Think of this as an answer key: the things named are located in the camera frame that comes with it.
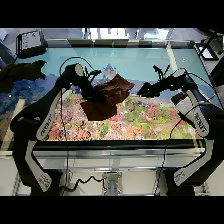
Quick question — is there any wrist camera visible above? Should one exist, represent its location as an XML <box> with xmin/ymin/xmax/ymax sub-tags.
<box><xmin>83</xmin><ymin>65</ymin><xmax>103</xmax><ymax>81</ymax></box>
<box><xmin>152</xmin><ymin>64</ymin><xmax>172</xmax><ymax>81</ymax></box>

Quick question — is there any black stand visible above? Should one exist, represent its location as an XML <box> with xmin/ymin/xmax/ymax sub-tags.
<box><xmin>194</xmin><ymin>29</ymin><xmax>224</xmax><ymax>62</ymax></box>

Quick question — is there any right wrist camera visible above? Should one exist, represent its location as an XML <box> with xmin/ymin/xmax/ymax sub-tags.
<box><xmin>152</xmin><ymin>64</ymin><xmax>172</xmax><ymax>81</ymax></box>

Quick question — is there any dark garment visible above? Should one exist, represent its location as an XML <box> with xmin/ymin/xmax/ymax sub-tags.
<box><xmin>0</xmin><ymin>59</ymin><xmax>48</xmax><ymax>94</ymax></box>

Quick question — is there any black cable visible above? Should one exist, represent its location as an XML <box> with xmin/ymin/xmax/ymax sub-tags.
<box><xmin>61</xmin><ymin>174</ymin><xmax>108</xmax><ymax>194</ymax></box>
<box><xmin>161</xmin><ymin>116</ymin><xmax>188</xmax><ymax>178</ymax></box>
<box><xmin>58</xmin><ymin>56</ymin><xmax>93</xmax><ymax>194</ymax></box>

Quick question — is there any silver frame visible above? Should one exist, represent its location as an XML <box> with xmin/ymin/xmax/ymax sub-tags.
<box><xmin>0</xmin><ymin>38</ymin><xmax>224</xmax><ymax>197</ymax></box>

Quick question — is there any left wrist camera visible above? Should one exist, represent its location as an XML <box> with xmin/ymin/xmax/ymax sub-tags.
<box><xmin>83</xmin><ymin>65</ymin><xmax>103</xmax><ymax>81</ymax></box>

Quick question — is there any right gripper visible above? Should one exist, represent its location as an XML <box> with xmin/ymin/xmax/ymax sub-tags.
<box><xmin>142</xmin><ymin>80</ymin><xmax>168</xmax><ymax>98</ymax></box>

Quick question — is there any brown T-shirt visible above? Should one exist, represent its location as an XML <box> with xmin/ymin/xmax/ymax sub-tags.
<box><xmin>79</xmin><ymin>73</ymin><xmax>136</xmax><ymax>122</ymax></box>

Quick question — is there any black box device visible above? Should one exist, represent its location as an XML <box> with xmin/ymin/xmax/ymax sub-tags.
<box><xmin>15</xmin><ymin>29</ymin><xmax>48</xmax><ymax>60</ymax></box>

